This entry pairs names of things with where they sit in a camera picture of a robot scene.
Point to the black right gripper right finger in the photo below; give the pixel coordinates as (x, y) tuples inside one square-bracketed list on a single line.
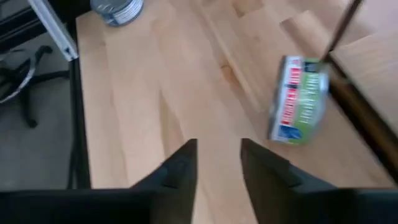
[(267, 180)]

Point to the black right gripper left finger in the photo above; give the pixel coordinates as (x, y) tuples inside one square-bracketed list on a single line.
[(174, 180)]

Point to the green label tin can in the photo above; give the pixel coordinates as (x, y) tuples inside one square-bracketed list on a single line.
[(298, 99)]

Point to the grey lid tin can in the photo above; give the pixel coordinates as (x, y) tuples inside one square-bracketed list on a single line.
[(118, 11)]

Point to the black swivel chair base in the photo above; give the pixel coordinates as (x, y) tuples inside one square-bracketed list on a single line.
[(26, 81)]

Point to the silver frame plate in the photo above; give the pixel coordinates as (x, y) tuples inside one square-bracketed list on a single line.
[(56, 31)]

